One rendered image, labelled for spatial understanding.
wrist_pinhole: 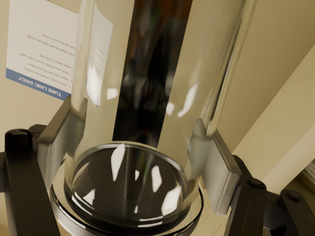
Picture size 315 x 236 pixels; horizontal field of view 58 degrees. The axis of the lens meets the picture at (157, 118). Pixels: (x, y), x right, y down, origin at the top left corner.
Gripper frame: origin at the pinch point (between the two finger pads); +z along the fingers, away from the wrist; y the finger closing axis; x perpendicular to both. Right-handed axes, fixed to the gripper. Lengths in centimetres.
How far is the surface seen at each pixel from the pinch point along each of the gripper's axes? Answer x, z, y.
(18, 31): -6, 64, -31
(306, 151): -2.9, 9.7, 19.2
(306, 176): -9.4, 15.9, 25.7
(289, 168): -5.8, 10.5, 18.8
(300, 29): 10, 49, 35
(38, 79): -19, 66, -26
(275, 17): 11, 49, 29
